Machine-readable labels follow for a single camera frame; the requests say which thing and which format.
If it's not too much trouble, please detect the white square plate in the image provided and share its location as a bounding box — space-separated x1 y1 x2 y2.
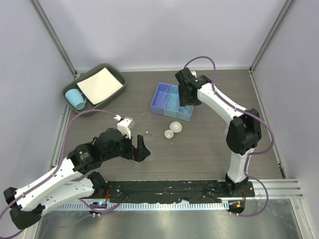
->
77 68 123 105

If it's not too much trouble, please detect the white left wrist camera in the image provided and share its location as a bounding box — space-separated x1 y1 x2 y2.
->
114 115 135 139

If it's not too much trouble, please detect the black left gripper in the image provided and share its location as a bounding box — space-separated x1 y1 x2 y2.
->
103 131 150 161

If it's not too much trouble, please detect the white slotted cable duct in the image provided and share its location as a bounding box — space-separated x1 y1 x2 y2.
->
52 200 229 211

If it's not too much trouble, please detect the clear test tube rack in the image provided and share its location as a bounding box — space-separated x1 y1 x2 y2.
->
224 125 229 135

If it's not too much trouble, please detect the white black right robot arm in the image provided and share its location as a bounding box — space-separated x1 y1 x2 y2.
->
175 68 262 197

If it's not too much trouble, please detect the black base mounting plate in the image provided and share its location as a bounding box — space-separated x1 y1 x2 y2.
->
77 178 256 204

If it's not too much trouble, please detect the clear glass watch dish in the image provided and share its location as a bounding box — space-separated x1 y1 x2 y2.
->
144 130 154 142

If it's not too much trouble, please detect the large white ceramic bowl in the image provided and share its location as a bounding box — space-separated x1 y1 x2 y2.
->
169 121 182 133

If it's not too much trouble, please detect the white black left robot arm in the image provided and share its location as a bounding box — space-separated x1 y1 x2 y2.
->
3 128 151 230

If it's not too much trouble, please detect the blue tiered organizer box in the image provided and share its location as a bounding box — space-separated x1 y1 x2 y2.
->
151 82 194 121

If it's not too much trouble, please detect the light blue mug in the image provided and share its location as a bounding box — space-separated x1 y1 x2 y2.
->
65 89 87 111

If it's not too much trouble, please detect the dark green plastic tray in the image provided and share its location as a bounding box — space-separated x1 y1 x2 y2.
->
62 63 127 117

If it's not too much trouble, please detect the aluminium rail profile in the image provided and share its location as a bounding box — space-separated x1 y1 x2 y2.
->
251 179 304 199

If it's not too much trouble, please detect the small white ceramic bowl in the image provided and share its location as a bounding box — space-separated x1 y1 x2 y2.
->
164 129 174 139

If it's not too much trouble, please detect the clear glass beaker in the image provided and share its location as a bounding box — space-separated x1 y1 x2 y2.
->
179 106 192 112

